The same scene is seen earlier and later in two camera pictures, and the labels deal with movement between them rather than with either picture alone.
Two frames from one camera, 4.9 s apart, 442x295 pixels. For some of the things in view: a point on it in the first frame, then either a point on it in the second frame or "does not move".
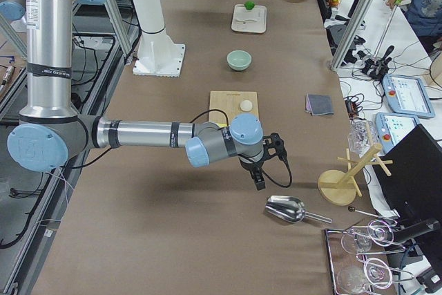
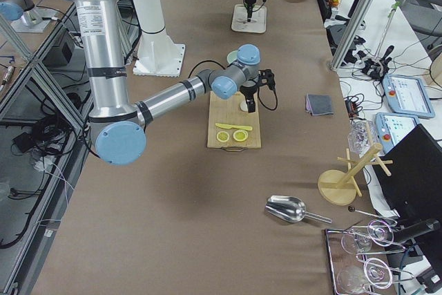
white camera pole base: x=158 y=55 does not move
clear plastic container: x=358 y=136 does not move
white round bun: x=246 y=106 does not move
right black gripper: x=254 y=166 to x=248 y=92
